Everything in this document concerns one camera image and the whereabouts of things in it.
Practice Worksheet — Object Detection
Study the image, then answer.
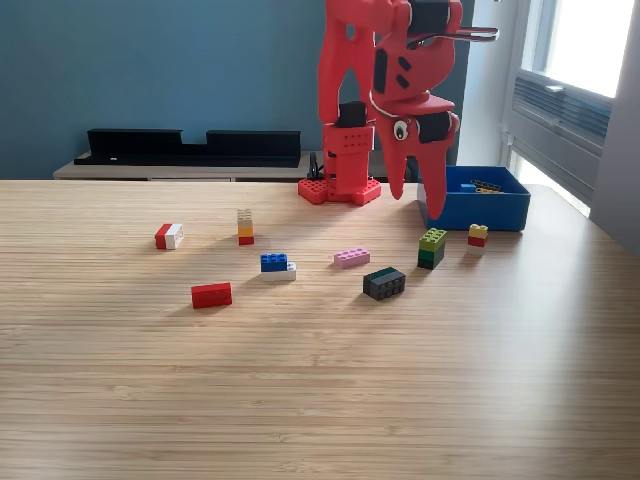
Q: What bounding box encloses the dark wooden chair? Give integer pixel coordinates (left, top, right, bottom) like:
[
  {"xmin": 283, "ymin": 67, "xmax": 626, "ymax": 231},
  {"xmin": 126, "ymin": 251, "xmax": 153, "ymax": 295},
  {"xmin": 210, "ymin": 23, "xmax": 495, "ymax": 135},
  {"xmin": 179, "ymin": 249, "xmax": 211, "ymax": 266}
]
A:
[{"xmin": 402, "ymin": 119, "xmax": 459, "ymax": 184}]

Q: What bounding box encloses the yellow red white brick stack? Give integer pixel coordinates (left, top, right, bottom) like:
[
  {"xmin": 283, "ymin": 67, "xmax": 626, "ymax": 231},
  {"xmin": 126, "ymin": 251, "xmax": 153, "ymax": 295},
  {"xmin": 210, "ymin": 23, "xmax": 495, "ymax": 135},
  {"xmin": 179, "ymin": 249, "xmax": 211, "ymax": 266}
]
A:
[{"xmin": 467, "ymin": 223, "xmax": 489, "ymax": 257}]

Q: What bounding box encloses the blue white brick stack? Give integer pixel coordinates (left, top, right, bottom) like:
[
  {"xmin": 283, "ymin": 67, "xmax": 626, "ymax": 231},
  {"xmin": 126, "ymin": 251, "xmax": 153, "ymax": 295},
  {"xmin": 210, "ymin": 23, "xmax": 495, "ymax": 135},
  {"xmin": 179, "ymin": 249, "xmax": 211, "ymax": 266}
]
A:
[{"xmin": 259, "ymin": 253, "xmax": 297, "ymax": 282}]

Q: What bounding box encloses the green brick stack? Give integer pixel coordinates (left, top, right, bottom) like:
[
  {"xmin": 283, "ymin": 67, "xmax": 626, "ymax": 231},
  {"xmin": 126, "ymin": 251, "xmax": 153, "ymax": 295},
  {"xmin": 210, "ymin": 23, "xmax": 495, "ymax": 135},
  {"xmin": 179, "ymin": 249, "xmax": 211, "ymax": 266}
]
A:
[{"xmin": 417, "ymin": 227, "xmax": 448, "ymax": 271}]

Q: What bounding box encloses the blue plastic bin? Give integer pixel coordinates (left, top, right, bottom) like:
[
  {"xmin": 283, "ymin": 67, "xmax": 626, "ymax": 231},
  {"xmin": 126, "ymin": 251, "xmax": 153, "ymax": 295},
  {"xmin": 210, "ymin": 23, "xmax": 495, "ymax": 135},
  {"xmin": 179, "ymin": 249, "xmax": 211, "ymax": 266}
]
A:
[{"xmin": 417, "ymin": 165, "xmax": 532, "ymax": 232}]

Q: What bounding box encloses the pink flat brick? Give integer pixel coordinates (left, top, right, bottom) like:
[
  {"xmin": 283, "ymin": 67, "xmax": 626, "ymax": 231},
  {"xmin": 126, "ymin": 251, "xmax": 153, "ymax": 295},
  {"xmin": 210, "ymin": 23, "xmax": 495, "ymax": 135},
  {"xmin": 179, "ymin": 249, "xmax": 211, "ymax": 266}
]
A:
[{"xmin": 333, "ymin": 246, "xmax": 372, "ymax": 270}]

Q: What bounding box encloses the bright window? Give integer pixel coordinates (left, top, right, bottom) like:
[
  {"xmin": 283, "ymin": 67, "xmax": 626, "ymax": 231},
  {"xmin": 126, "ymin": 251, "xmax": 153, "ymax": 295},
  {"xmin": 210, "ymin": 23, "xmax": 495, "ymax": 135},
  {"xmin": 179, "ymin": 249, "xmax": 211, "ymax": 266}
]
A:
[{"xmin": 519, "ymin": 0, "xmax": 639, "ymax": 99}]

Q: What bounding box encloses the black brick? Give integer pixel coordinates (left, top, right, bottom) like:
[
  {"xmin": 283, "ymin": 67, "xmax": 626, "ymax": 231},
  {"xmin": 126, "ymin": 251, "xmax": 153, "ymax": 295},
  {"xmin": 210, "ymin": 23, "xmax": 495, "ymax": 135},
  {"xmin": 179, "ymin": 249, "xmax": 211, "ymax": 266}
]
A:
[{"xmin": 362, "ymin": 267, "xmax": 407, "ymax": 302}]

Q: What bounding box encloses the tan orange red brick stack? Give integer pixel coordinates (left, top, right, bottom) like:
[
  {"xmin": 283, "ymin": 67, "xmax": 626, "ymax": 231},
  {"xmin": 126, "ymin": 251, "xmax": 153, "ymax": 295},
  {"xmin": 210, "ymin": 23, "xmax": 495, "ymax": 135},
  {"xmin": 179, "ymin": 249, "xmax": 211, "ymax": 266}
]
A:
[{"xmin": 236, "ymin": 208, "xmax": 255, "ymax": 246}]

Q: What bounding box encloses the grey window heater unit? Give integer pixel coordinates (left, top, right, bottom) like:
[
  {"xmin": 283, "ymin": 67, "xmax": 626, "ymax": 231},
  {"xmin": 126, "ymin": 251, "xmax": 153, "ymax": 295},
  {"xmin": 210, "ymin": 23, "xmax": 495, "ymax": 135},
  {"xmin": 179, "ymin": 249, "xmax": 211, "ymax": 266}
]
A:
[{"xmin": 507, "ymin": 69, "xmax": 614, "ymax": 206}]

